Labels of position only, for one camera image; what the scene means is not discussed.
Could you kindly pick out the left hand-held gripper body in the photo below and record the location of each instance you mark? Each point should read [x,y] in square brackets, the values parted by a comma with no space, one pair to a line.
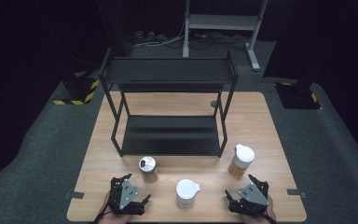
[129,193]

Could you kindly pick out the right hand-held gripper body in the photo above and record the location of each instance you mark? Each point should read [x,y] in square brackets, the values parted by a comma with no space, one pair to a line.
[253,194]

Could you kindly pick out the white cup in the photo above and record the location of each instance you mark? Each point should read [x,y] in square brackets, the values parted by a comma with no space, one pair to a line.
[186,193]

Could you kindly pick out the black metal two-tier rack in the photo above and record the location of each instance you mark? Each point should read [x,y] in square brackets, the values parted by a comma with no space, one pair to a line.
[171,133]

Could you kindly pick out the person's right hand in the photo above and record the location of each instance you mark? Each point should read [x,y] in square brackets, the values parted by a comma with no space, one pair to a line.
[254,219]

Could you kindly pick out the person's left hand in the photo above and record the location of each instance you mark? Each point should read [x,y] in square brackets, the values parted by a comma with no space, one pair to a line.
[113,219]

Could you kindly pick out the white-lidded jar orange contents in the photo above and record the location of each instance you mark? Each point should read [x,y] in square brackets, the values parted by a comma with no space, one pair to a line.
[241,160]

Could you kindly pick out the grey tape strip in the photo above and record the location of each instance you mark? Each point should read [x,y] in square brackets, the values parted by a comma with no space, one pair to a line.
[74,195]
[296,193]

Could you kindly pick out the round grey sticker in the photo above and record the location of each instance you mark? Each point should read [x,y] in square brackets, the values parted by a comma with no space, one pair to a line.
[214,104]

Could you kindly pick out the black base yellow-striped edge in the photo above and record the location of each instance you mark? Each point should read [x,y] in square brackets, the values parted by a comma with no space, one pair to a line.
[296,96]
[79,88]

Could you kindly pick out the dark power strip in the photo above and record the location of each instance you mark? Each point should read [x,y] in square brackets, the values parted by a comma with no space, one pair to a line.
[149,36]

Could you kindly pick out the grey metal stand frame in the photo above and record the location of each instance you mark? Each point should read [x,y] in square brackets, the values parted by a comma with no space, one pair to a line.
[222,22]

